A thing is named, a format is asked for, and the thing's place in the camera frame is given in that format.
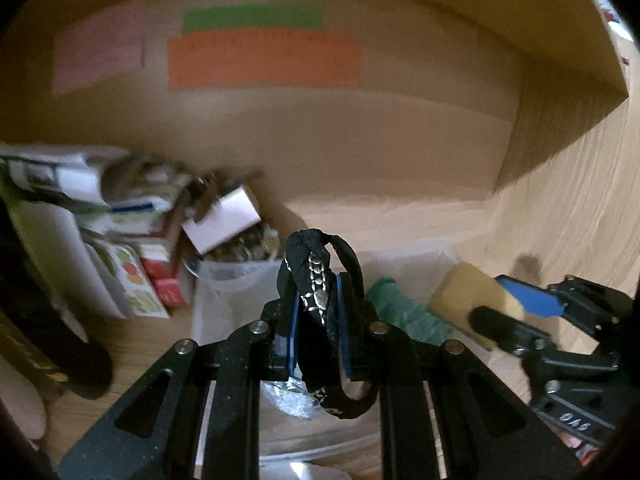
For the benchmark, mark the clear plastic container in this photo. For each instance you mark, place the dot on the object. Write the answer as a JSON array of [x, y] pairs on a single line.
[[230, 290]]

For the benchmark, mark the green cloth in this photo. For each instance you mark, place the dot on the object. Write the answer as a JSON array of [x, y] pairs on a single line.
[[407, 312]]

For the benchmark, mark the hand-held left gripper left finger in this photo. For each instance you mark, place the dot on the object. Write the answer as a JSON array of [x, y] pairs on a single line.
[[294, 345]]

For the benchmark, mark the white carton box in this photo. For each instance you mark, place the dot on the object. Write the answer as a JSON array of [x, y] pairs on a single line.
[[55, 175]]

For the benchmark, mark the green paper label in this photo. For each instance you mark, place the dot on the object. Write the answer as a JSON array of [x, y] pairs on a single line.
[[252, 17]]

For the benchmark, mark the black dark object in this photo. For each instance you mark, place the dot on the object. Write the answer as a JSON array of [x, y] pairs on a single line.
[[65, 345]]

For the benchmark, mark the pink paper label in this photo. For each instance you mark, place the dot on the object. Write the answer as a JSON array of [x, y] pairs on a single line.
[[97, 47]]

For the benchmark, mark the yellow sponge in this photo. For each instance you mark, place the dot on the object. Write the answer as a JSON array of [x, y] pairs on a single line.
[[465, 290]]

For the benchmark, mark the white pack with blue stripe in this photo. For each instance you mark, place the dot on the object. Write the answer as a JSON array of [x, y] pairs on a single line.
[[137, 206]]

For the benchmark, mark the jar of metal pieces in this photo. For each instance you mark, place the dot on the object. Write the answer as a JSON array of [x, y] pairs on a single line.
[[247, 250]]

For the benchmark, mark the white card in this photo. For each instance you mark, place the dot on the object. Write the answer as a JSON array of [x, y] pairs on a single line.
[[222, 220]]

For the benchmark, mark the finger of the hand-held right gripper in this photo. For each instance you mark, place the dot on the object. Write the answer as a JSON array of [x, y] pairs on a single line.
[[505, 330], [532, 300]]

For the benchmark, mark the large cardboard box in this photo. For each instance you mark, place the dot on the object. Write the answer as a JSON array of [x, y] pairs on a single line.
[[310, 125]]

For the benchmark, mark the pink soft object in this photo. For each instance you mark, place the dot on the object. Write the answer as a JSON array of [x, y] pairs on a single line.
[[20, 400]]

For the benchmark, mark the red small box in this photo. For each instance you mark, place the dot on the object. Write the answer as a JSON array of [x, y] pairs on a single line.
[[162, 272]]

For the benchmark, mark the silver foil packet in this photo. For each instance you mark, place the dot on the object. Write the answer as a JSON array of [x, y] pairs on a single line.
[[290, 400]]

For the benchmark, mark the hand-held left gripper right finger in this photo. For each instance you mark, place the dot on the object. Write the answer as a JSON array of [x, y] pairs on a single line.
[[344, 345]]

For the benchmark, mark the orange paper label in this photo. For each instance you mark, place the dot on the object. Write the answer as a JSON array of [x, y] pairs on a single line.
[[265, 60]]

